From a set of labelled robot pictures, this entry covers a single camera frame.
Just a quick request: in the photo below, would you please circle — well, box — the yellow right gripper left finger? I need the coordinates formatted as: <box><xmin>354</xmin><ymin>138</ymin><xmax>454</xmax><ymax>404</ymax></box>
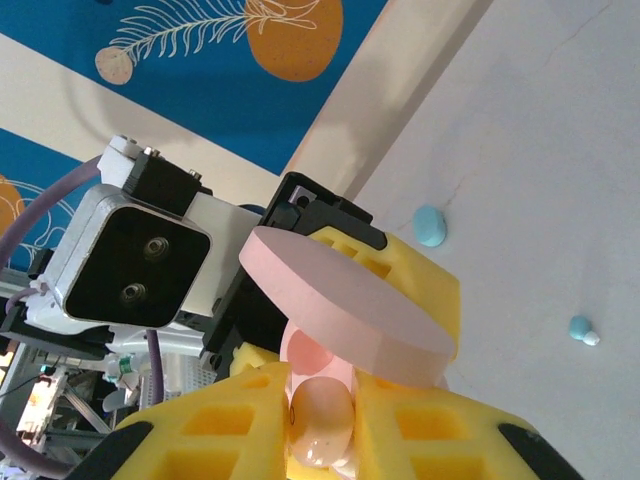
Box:
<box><xmin>74</xmin><ymin>362</ymin><xmax>292</xmax><ymax>480</ymax></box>

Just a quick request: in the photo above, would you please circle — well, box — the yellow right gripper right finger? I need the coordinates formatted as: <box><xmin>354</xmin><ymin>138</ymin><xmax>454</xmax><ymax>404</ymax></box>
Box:
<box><xmin>355</xmin><ymin>375</ymin><xmax>586</xmax><ymax>480</ymax></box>

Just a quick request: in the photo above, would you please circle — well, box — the blue earbud case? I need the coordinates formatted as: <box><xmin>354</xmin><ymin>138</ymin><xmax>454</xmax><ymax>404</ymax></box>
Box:
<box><xmin>412</xmin><ymin>204</ymin><xmax>448</xmax><ymax>249</ymax></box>

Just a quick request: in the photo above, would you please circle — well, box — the pink wireless earbud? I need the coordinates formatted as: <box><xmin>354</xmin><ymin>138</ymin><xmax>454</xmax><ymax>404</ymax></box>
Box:
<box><xmin>287</xmin><ymin>377</ymin><xmax>357</xmax><ymax>469</ymax></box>

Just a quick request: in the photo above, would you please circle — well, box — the blue wireless earbud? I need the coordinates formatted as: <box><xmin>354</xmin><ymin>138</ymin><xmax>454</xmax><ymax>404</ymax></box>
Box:
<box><xmin>568</xmin><ymin>314</ymin><xmax>601</xmax><ymax>347</ymax></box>

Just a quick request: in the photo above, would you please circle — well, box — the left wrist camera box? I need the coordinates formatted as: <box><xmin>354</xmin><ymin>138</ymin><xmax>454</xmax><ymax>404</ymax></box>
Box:
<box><xmin>27</xmin><ymin>134</ymin><xmax>261</xmax><ymax>334</ymax></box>

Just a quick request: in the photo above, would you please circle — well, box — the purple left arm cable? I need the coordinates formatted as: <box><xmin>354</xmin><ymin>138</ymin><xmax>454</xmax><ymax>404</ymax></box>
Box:
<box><xmin>0</xmin><ymin>154</ymin><xmax>169</xmax><ymax>480</ymax></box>

